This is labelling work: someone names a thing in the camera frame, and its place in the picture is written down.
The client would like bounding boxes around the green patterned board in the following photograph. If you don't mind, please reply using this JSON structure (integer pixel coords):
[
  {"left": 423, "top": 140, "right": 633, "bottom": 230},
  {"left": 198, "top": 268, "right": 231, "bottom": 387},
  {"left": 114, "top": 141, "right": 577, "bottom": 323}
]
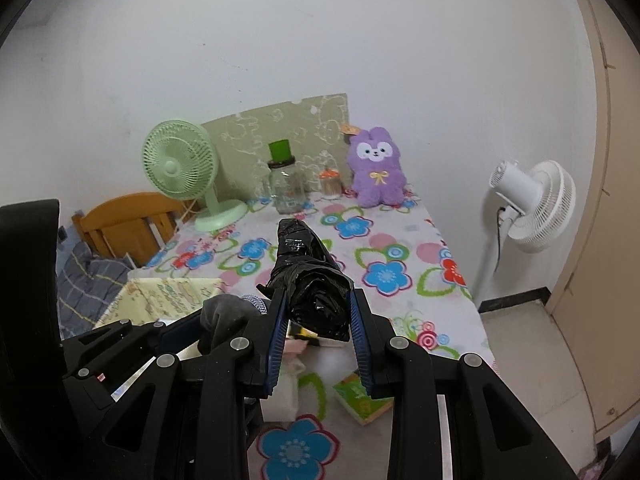
[{"left": 200, "top": 93, "right": 349, "bottom": 202}]

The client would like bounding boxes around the green desk fan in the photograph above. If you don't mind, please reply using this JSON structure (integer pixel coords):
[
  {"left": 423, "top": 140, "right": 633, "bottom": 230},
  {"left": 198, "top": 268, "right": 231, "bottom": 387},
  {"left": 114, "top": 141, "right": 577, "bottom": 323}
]
[{"left": 141, "top": 120, "right": 248, "bottom": 232}]

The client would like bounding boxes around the green booklet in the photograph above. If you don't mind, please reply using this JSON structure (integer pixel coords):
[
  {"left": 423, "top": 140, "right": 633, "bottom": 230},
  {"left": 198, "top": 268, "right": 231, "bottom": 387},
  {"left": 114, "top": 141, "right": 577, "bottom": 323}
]
[{"left": 332, "top": 370, "right": 397, "bottom": 427}]

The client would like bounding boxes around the black plastic bag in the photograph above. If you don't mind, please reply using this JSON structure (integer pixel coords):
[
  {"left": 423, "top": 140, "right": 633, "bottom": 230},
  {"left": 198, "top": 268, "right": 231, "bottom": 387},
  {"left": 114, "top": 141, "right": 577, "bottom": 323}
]
[{"left": 256, "top": 219, "right": 356, "bottom": 343}]

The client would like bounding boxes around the purple plush rabbit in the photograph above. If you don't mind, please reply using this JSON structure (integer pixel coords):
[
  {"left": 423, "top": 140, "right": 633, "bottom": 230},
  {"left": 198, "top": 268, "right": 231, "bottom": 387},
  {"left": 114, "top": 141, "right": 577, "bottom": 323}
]
[{"left": 344, "top": 127, "right": 410, "bottom": 208}]

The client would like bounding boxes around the grey sock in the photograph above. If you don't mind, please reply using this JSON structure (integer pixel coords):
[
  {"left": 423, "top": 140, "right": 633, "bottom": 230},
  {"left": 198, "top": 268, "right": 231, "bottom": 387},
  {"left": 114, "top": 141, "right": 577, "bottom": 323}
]
[{"left": 198, "top": 295, "right": 268, "bottom": 356}]

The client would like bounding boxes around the cotton swab jar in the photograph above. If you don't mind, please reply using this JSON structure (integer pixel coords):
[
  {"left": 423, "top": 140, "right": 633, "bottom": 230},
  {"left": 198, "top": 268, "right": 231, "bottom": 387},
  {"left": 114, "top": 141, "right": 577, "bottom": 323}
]
[{"left": 320, "top": 167, "right": 344, "bottom": 199}]

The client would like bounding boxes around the white plastic bag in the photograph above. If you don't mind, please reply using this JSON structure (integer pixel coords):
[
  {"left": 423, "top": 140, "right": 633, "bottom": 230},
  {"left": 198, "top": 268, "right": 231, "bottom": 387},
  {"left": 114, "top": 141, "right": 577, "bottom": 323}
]
[{"left": 262, "top": 355, "right": 307, "bottom": 422}]

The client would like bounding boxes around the cream patterned storage box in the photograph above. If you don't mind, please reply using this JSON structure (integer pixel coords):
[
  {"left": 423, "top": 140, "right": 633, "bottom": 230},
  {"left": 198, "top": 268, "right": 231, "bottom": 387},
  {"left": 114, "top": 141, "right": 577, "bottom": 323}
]
[{"left": 97, "top": 277, "right": 226, "bottom": 332}]

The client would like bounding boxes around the glass mug jar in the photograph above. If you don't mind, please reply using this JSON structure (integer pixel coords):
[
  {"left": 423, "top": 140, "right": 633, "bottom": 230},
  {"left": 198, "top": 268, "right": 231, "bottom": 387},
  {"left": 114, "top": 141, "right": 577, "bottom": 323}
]
[{"left": 262, "top": 159, "right": 307, "bottom": 214}]

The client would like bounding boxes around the yellow and black item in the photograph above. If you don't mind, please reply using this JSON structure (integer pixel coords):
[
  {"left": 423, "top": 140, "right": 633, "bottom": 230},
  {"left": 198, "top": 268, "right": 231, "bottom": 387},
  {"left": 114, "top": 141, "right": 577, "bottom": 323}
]
[{"left": 287, "top": 324, "right": 322, "bottom": 347}]

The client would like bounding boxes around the wooden chair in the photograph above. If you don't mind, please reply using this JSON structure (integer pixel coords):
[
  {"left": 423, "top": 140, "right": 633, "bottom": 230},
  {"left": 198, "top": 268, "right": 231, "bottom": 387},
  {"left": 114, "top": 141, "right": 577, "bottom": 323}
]
[{"left": 71, "top": 192, "right": 190, "bottom": 268}]

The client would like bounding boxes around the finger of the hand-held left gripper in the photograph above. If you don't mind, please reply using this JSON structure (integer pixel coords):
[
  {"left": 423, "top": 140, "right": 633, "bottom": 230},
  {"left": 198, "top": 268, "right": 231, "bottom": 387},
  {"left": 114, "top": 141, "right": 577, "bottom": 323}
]
[{"left": 62, "top": 310, "right": 203, "bottom": 401}]

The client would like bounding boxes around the white standing fan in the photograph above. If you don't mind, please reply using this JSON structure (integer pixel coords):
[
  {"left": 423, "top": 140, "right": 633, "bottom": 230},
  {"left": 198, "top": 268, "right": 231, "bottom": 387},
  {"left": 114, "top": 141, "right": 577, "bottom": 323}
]
[{"left": 472, "top": 160, "right": 577, "bottom": 311}]

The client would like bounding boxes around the black fan cable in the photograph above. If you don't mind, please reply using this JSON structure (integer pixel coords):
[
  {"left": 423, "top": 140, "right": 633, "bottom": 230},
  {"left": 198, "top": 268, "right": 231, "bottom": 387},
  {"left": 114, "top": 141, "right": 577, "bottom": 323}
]
[{"left": 494, "top": 206, "right": 507, "bottom": 273}]

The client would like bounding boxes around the beige wardrobe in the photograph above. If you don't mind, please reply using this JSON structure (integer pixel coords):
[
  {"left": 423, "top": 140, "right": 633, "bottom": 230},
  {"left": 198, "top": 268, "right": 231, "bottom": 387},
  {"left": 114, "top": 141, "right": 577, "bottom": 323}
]
[{"left": 544, "top": 0, "right": 640, "bottom": 443}]

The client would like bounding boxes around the green plastic cup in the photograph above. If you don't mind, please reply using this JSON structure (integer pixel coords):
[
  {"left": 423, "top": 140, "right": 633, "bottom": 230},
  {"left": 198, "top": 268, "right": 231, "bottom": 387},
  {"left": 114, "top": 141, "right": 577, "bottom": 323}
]
[{"left": 268, "top": 140, "right": 295, "bottom": 163}]

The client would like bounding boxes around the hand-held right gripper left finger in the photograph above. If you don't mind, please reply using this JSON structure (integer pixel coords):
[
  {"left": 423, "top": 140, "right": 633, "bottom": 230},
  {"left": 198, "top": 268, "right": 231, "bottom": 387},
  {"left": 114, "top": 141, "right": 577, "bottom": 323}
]
[{"left": 100, "top": 289, "right": 290, "bottom": 480}]

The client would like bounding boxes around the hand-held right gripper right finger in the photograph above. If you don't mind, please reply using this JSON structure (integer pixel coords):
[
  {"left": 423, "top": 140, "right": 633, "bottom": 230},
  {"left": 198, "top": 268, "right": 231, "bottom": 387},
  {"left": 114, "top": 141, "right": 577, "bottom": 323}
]
[{"left": 349, "top": 289, "right": 576, "bottom": 480}]

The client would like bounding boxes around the blue plaid bedding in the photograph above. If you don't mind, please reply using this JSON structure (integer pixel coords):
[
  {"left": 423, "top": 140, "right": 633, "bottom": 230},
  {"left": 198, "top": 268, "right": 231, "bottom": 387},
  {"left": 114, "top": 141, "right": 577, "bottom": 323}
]
[{"left": 55, "top": 239, "right": 135, "bottom": 339}]

